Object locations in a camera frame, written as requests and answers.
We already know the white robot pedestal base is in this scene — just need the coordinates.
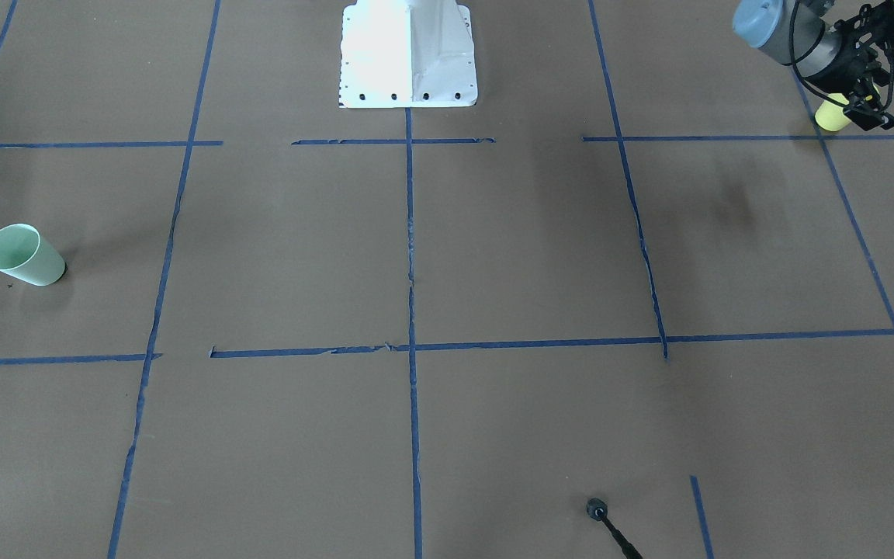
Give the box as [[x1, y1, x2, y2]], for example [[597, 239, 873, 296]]
[[338, 1, 479, 109]]

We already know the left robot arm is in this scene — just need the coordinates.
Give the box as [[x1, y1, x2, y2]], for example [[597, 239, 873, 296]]
[[732, 1, 880, 98]]

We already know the yellow cup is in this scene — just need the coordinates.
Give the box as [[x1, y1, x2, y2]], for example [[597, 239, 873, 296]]
[[815, 92, 882, 132]]

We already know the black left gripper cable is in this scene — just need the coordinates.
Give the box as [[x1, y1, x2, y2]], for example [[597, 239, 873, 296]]
[[788, 16, 894, 117]]

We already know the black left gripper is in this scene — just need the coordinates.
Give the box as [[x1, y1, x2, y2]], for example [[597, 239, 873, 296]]
[[802, 35, 878, 96]]

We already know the green cup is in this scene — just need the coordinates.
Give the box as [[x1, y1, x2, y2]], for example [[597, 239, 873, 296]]
[[0, 224, 67, 286]]

